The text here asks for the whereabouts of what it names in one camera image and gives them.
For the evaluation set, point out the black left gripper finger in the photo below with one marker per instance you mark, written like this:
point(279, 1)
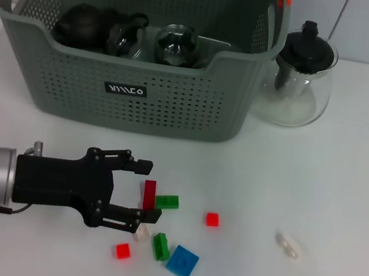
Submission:
point(152, 215)
point(143, 167)

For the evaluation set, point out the dark clay teapot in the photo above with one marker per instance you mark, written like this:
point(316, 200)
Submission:
point(79, 25)

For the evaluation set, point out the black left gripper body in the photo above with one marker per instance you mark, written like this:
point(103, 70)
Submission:
point(59, 182)

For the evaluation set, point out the glass teacup black sleeve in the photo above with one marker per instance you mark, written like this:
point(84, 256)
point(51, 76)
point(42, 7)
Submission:
point(177, 45)
point(126, 40)

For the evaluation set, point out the green toy brick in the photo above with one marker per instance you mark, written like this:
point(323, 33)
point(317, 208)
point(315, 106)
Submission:
point(167, 202)
point(160, 247)

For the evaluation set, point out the small red square brick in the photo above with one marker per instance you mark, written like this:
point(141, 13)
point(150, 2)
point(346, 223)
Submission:
point(123, 251)
point(212, 219)

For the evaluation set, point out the grey-green perforated storage bin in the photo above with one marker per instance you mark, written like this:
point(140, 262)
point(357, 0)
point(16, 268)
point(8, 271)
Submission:
point(175, 109)

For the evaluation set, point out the glass teapot black lid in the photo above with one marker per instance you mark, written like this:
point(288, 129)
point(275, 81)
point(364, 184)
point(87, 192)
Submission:
point(309, 49)

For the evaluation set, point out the white toy brick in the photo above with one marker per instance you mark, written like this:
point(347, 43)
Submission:
point(142, 234)
point(289, 246)

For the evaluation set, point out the blue square toy brick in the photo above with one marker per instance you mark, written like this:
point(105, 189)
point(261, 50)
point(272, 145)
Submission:
point(182, 262)

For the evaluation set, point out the dark red long brick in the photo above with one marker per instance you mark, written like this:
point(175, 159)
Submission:
point(150, 192)

